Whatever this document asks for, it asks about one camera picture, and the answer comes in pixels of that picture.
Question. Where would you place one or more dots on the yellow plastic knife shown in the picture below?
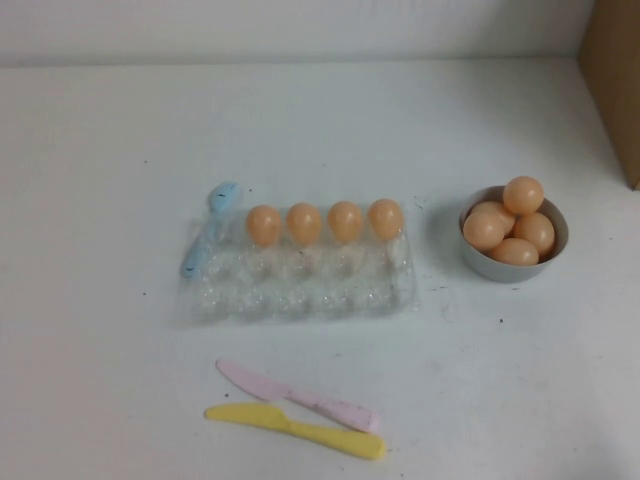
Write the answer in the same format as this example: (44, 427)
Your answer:
(260, 416)

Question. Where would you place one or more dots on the grey round bowl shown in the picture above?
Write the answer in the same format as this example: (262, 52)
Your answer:
(510, 274)

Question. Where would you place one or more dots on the orange egg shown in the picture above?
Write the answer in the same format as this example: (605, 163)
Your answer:
(484, 230)
(304, 223)
(386, 220)
(264, 226)
(536, 234)
(502, 211)
(516, 251)
(345, 222)
(523, 195)

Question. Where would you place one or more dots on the brown cardboard box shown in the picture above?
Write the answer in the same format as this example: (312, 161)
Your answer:
(615, 90)

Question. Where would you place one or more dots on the pink plastic knife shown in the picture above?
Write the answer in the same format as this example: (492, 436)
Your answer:
(320, 402)

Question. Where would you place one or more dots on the clear plastic egg tray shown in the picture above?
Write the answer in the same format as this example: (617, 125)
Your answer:
(360, 300)

